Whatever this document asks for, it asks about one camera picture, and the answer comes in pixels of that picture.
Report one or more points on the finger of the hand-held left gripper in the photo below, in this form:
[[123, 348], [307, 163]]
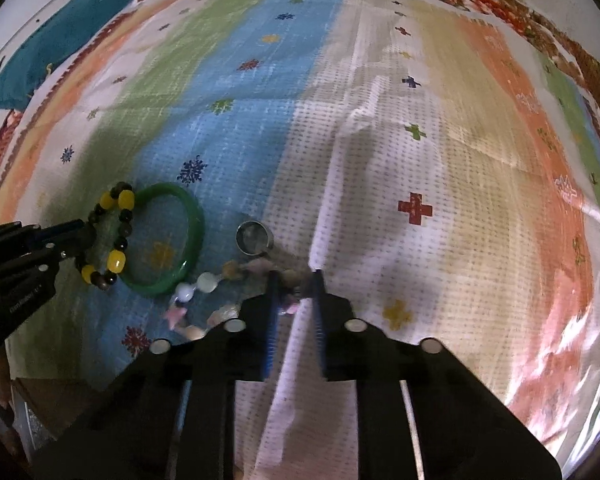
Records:
[[72, 247], [62, 227]]

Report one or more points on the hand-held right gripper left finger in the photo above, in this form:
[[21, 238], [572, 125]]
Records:
[[271, 320]]

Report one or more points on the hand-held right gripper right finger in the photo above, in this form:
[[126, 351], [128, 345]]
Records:
[[320, 320]]

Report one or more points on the embossed metal tin box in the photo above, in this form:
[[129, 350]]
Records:
[[55, 425]]

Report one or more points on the green jade bangle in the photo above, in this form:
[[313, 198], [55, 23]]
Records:
[[190, 255]]

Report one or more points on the striped pastel cloth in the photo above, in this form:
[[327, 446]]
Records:
[[380, 160]]

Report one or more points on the teal pillow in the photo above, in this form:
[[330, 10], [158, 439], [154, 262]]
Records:
[[75, 35]]

